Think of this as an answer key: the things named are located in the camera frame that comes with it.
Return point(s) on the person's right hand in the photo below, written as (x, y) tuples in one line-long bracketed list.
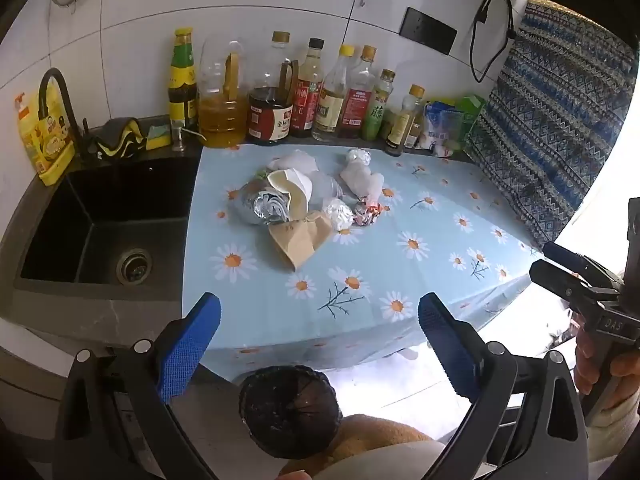
[(585, 365)]

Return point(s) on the brown paper bag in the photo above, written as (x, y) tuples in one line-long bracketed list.
[(300, 240)]

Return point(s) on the blue daisy print tablecloth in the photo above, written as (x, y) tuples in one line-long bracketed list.
[(400, 270)]

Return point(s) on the metal sink drain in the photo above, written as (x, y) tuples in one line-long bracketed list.
[(134, 265)]

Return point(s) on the plastic-wrapped white bun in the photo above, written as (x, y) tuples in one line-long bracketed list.
[(360, 177)]

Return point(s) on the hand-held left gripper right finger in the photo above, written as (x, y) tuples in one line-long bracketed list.
[(445, 345)]

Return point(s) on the clear bottle cream label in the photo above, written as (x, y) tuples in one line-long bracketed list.
[(330, 105)]

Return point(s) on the light green label bottle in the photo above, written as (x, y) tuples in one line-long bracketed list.
[(375, 115)]

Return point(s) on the person's brown fleece garment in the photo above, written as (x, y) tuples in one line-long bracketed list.
[(380, 435)]

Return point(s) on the green carton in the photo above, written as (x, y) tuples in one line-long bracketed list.
[(472, 110)]

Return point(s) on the yellow dish soap bottle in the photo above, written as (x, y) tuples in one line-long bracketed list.
[(47, 147)]

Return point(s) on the black cap red label bottle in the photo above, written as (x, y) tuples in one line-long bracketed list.
[(306, 100)]

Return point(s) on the clear plastic bag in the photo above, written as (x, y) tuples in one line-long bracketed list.
[(327, 187)]

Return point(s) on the red and white wrapper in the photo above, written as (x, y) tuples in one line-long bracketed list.
[(367, 212)]

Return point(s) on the black and yellow cloth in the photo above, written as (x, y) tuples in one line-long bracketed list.
[(120, 135)]

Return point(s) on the black trash bin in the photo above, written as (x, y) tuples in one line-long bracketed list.
[(290, 412)]

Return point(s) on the black kitchen sink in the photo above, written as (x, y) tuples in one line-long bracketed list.
[(100, 210)]

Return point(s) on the slim bottle cream label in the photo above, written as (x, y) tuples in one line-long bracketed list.
[(400, 127)]

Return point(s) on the person's right forearm cream sleeve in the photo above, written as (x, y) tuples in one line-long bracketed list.
[(620, 432)]

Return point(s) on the plastic bags of food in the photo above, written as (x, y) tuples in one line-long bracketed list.
[(442, 127)]

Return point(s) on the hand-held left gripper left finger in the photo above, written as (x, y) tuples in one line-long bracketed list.
[(192, 345)]

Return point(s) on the green label sauce bottle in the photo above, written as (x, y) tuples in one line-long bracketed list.
[(182, 85)]

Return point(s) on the black wall socket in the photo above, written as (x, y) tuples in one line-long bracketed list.
[(430, 30)]

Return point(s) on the dark soy sauce jug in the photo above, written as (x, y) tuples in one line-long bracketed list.
[(270, 115)]

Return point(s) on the blue patterned cloth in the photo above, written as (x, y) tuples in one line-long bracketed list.
[(550, 125)]

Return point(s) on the black faucet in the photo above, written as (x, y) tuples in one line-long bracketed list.
[(50, 77)]

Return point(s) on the yellow and green sponge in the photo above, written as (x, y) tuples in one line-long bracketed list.
[(157, 134)]

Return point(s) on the crushed paper cup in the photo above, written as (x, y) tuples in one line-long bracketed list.
[(295, 195)]

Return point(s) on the small foil ball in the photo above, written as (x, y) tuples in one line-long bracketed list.
[(357, 156), (337, 214)]

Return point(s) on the silver foil bag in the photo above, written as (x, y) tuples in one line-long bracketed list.
[(265, 207)]

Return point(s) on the clear cooking oil jug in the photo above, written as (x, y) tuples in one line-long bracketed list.
[(222, 115)]

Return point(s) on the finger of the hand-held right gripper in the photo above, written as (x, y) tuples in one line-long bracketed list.
[(560, 282), (575, 262)]

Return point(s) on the yellow cap red label bottle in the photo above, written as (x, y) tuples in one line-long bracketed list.
[(356, 105)]

